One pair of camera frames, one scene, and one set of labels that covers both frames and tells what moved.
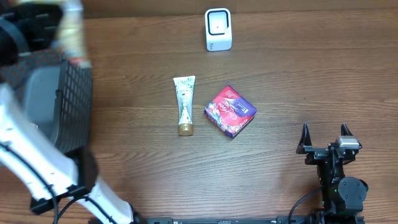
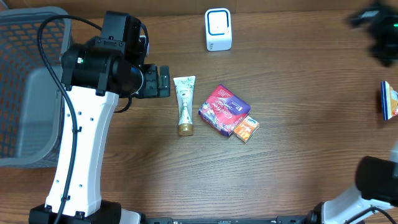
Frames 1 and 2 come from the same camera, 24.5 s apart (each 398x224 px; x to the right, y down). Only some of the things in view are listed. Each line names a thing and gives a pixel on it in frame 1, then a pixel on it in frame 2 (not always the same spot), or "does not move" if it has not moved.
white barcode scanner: (218, 23) does not move
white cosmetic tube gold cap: (184, 89) does not move
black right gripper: (314, 154) -> (380, 12)
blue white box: (71, 41) -> (389, 101)
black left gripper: (23, 17) -> (153, 89)
